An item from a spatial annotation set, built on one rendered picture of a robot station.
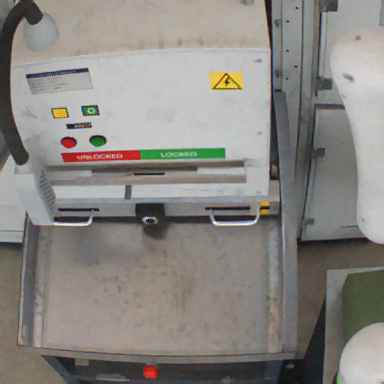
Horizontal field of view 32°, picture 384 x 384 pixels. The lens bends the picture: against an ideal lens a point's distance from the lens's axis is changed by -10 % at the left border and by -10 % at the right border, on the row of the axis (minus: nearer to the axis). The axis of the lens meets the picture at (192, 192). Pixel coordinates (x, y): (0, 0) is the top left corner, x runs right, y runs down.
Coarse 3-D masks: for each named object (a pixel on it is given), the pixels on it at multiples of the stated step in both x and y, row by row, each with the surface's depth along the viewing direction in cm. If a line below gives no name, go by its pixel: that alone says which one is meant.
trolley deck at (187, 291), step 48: (288, 144) 168; (288, 192) 161; (48, 240) 159; (96, 240) 158; (144, 240) 158; (192, 240) 157; (240, 240) 156; (288, 240) 155; (48, 288) 153; (96, 288) 152; (144, 288) 152; (192, 288) 151; (240, 288) 150; (288, 288) 150; (48, 336) 147; (96, 336) 146; (144, 336) 146; (192, 336) 145; (240, 336) 145; (288, 336) 144
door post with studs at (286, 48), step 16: (272, 0) 147; (288, 0) 146; (272, 16) 152; (288, 16) 151; (272, 32) 157; (288, 32) 156; (272, 48) 162; (288, 48) 161; (288, 64) 167; (288, 80) 172; (288, 96) 178; (288, 112) 184
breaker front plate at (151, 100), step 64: (64, 64) 116; (128, 64) 117; (192, 64) 117; (256, 64) 116; (64, 128) 133; (128, 128) 133; (192, 128) 133; (256, 128) 132; (64, 192) 153; (192, 192) 152; (256, 192) 151
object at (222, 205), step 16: (272, 192) 153; (64, 208) 157; (80, 208) 156; (96, 208) 156; (112, 208) 156; (128, 208) 156; (176, 208) 155; (192, 208) 155; (208, 208) 155; (224, 208) 155; (240, 208) 155; (272, 208) 154
